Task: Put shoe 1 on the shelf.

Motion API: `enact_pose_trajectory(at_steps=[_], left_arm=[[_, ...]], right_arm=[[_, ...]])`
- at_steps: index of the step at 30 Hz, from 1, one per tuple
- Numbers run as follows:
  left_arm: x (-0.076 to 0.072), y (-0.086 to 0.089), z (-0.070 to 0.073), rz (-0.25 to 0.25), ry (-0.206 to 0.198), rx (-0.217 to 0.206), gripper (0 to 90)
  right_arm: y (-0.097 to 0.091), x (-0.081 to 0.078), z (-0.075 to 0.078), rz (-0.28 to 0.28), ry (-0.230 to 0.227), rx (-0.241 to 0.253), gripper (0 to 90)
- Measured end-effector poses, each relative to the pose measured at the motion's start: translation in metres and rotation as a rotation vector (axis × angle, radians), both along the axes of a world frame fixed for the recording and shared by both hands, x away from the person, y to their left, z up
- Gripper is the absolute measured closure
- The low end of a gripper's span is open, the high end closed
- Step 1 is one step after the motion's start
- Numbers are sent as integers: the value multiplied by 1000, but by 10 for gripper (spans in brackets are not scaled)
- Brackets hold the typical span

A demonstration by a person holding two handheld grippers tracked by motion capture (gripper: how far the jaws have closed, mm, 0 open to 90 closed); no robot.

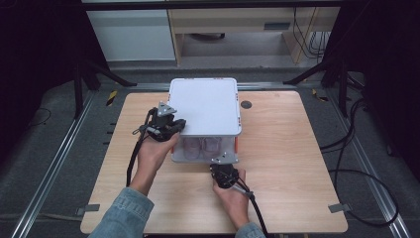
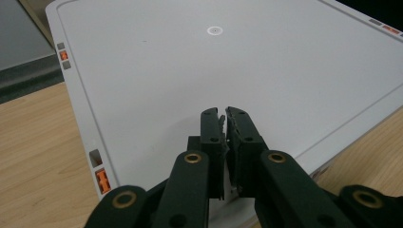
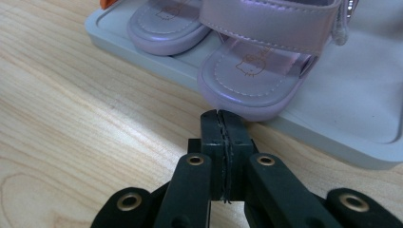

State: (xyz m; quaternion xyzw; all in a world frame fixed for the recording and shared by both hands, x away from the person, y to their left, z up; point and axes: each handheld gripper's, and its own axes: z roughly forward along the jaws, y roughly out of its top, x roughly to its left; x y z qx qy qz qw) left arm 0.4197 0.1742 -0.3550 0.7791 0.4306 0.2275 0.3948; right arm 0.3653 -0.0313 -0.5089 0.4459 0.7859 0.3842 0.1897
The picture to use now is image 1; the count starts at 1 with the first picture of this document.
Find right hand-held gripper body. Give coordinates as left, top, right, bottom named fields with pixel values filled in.
left=209, top=151, right=241, bottom=190

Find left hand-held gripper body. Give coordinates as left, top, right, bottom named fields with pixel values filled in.
left=144, top=101, right=178, bottom=143

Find purple child sandal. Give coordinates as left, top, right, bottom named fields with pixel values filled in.
left=182, top=137, right=203, bottom=161
left=201, top=136, right=223, bottom=160

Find white shoe storage box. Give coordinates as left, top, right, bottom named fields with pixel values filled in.
left=167, top=77, right=243, bottom=164

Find person's right hand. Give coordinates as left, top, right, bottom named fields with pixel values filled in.
left=212, top=169, right=251, bottom=230

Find person's left hand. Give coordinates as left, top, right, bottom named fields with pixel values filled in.
left=130, top=131, right=181, bottom=196

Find yellow black tape strip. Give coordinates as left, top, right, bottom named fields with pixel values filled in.
left=105, top=90, right=119, bottom=107
left=311, top=88, right=330, bottom=102

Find black tripod stand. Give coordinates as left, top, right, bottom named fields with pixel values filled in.
left=282, top=49, right=366, bottom=119
left=72, top=49, right=139, bottom=120

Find white cabinet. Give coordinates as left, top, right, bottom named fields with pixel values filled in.
left=86, top=9, right=176, bottom=62

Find left hand-held gripper cable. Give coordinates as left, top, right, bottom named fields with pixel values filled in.
left=125, top=106, right=158, bottom=188

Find hand-held gripper cable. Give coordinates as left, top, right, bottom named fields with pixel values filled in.
left=125, top=106, right=158, bottom=188
left=230, top=178, right=270, bottom=238

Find right hand-held gripper cable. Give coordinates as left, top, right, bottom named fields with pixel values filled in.
left=230, top=178, right=270, bottom=238

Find aluminium floor rail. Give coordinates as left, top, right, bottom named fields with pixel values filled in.
left=10, top=91, right=97, bottom=238
left=324, top=90, right=413, bottom=238
left=128, top=81, right=299, bottom=92

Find grey table bracket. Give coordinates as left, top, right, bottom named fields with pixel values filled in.
left=75, top=203, right=101, bottom=217
left=328, top=202, right=353, bottom=214

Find thin black floor cable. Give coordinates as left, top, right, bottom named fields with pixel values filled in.
left=25, top=107, right=53, bottom=129

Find black floor cables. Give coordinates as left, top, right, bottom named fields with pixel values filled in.
left=319, top=98, right=401, bottom=228

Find hanging black desk cables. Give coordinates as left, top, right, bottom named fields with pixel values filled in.
left=292, top=7, right=332, bottom=61

